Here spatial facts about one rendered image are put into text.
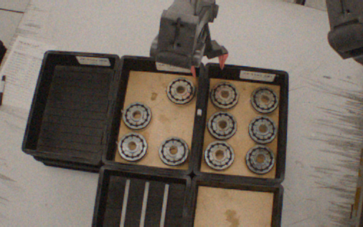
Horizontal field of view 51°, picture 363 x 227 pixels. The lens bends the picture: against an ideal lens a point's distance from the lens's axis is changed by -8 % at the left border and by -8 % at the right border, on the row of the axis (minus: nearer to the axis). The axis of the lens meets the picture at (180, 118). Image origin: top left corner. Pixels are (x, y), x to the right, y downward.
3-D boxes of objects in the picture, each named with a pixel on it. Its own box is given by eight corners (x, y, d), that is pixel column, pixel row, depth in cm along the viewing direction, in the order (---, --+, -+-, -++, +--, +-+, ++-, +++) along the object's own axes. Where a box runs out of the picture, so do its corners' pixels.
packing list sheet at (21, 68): (15, 35, 177) (14, 34, 177) (57, 43, 175) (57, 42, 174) (-13, 100, 168) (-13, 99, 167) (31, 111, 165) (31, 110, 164)
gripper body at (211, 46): (222, 52, 131) (219, 33, 126) (193, 62, 129) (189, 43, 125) (215, 43, 135) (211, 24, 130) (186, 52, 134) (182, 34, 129)
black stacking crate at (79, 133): (54, 63, 159) (46, 50, 148) (125, 68, 157) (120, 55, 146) (33, 159, 147) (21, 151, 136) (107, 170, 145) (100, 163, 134)
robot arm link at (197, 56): (201, 49, 85) (151, 39, 86) (196, 74, 88) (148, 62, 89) (222, -1, 121) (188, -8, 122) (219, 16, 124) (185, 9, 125)
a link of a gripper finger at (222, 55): (231, 71, 136) (228, 48, 130) (211, 78, 135) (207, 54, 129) (223, 61, 141) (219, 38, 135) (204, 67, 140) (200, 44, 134)
